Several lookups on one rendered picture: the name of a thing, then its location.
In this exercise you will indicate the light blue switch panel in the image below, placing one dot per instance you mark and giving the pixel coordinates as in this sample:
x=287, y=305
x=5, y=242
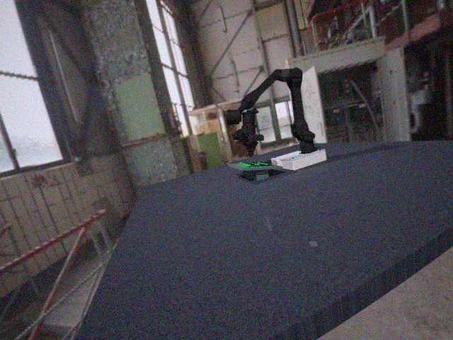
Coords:
x=255, y=170

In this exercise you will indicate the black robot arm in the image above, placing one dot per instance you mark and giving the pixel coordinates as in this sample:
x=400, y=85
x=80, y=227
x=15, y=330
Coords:
x=300, y=129

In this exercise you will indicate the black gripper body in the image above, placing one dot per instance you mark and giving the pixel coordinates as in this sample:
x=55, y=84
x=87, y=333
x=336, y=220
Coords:
x=252, y=136

